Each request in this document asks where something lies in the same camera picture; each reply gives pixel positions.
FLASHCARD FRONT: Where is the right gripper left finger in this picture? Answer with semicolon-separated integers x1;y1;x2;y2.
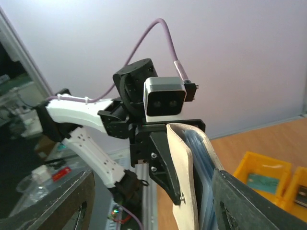
0;170;95;230

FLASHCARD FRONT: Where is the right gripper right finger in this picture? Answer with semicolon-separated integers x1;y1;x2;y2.
212;169;307;230

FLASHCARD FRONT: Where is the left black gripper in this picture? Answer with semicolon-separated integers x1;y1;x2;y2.
128;119;206;206

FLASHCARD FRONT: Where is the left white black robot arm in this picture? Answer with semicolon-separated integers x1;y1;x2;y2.
36;58;205;207

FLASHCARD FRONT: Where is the green card in bin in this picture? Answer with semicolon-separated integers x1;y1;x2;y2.
247;173;280;194

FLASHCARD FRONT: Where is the black card in bin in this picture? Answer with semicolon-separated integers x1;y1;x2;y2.
295;189;307;207

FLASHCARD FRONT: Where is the left small circuit board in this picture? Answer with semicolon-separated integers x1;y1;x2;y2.
107;208;131;224

